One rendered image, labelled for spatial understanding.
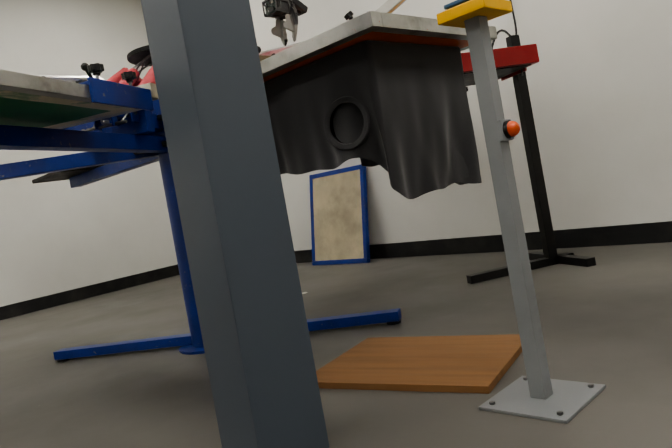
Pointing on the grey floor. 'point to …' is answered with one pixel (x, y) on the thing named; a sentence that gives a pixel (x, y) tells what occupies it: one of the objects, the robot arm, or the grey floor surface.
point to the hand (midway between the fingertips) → (290, 40)
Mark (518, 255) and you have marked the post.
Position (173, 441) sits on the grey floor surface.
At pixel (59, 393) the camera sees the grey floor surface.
